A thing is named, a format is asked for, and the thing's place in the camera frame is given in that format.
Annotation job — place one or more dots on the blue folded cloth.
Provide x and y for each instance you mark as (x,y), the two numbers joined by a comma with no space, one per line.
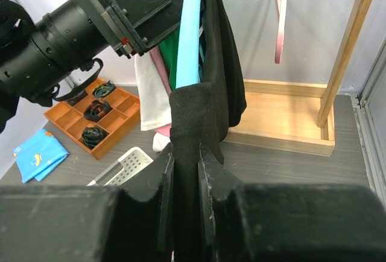
(38,156)

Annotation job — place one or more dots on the light blue metal-hook hanger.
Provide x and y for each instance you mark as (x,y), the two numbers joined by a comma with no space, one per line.
(187,72)

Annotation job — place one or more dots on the white t shirt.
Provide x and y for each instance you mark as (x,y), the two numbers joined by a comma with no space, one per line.
(155,110)

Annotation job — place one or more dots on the wooden clothes rack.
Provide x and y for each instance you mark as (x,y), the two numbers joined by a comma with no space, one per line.
(298,117)

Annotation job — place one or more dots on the pink t shirt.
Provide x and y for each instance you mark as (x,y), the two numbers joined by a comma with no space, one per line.
(163,72)

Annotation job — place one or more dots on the orange wooden compartment tray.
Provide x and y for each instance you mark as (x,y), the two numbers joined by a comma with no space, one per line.
(96,124)

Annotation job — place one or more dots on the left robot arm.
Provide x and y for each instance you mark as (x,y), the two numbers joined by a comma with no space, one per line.
(36,57)

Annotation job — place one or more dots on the white plastic basket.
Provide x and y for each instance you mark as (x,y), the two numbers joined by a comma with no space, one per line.
(123,169)

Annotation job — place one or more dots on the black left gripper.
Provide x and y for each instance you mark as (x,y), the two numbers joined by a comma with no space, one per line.
(130,27)

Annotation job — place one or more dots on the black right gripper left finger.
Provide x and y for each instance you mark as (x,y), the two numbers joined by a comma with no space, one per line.
(130,222)

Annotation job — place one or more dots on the black t shirt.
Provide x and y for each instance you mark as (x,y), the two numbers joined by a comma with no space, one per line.
(202,114)

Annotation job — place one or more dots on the dark rolled sock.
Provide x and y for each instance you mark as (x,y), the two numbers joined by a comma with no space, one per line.
(103,90)
(77,98)
(97,110)
(92,136)

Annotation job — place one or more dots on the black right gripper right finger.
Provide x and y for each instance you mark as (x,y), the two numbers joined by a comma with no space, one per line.
(286,222)

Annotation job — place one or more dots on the pink plastic hanger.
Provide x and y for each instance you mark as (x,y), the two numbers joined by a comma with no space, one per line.
(281,13)

